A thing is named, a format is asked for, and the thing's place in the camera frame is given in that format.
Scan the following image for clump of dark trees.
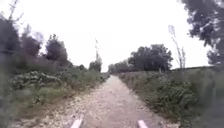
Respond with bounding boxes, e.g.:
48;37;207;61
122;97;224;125
107;43;174;74

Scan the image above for gravel path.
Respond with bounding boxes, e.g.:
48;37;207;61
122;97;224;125
13;75;179;128

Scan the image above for robot's own part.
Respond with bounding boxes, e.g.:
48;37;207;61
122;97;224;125
70;118;83;128
137;119;149;128

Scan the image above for thin bare sapling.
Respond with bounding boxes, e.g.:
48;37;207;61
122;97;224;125
168;24;187;70

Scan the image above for weedy verge with bushes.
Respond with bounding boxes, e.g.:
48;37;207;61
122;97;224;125
0;53;111;128
118;65;224;128

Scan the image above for row of dark trees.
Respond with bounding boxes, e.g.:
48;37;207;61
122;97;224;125
0;0;103;75

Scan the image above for tall dark tree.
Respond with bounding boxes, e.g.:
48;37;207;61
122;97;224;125
181;0;224;68

